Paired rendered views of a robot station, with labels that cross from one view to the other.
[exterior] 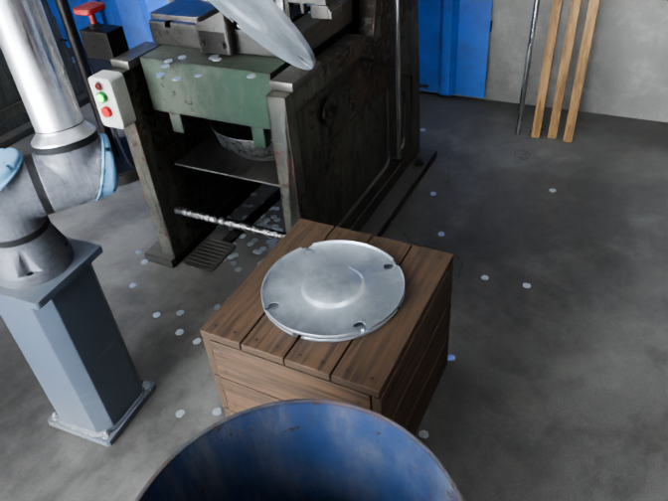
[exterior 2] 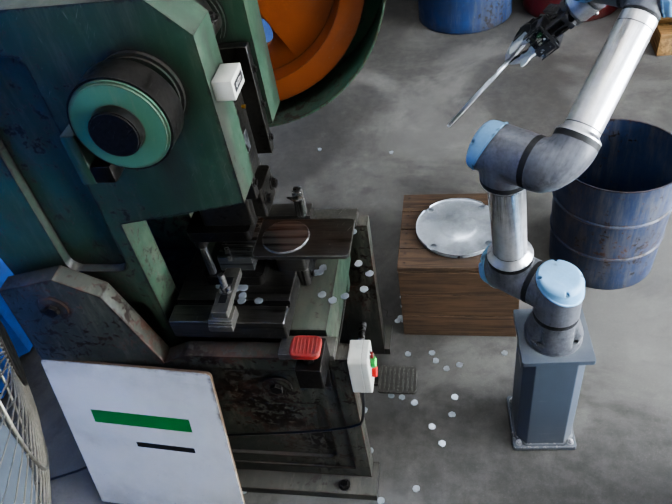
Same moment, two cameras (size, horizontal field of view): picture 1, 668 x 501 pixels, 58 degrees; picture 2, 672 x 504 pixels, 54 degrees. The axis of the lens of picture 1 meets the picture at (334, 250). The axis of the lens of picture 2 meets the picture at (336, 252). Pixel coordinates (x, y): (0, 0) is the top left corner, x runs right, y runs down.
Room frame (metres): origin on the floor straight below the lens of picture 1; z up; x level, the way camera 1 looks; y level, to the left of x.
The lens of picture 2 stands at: (1.75, 1.48, 1.89)
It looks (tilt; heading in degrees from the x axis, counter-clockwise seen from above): 43 degrees down; 255
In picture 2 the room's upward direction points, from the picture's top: 11 degrees counter-clockwise
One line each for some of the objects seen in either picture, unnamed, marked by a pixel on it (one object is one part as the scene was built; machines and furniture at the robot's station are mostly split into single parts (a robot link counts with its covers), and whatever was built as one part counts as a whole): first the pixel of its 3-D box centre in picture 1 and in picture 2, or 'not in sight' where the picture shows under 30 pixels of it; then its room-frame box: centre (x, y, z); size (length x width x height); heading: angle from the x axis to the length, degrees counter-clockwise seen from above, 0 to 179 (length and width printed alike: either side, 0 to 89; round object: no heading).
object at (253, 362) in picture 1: (339, 348); (459, 264); (0.92, 0.01, 0.18); 0.40 x 0.38 x 0.35; 150
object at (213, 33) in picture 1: (211, 25); (308, 254); (1.50, 0.24, 0.72); 0.25 x 0.14 x 0.14; 150
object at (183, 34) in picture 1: (252, 20); (248, 265); (1.65, 0.16, 0.68); 0.45 x 0.30 x 0.06; 60
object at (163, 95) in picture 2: not in sight; (126, 116); (1.79, 0.36, 1.31); 0.22 x 0.12 x 0.22; 150
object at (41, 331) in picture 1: (73, 342); (545, 382); (0.97, 0.60, 0.23); 0.19 x 0.19 x 0.45; 64
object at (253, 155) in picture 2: not in sight; (229, 156); (1.62, 0.18, 1.04); 0.17 x 0.15 x 0.30; 150
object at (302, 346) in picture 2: (92, 20); (307, 355); (1.62, 0.56, 0.72); 0.07 x 0.06 x 0.08; 150
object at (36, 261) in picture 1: (25, 244); (554, 322); (0.97, 0.60, 0.50); 0.15 x 0.15 x 0.10
